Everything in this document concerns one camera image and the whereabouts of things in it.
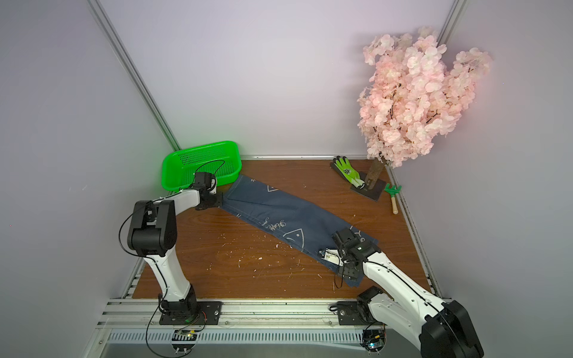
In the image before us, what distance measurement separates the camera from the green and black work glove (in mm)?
1087

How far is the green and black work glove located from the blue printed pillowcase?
0.22 m

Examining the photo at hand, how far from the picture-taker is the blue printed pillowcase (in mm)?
910
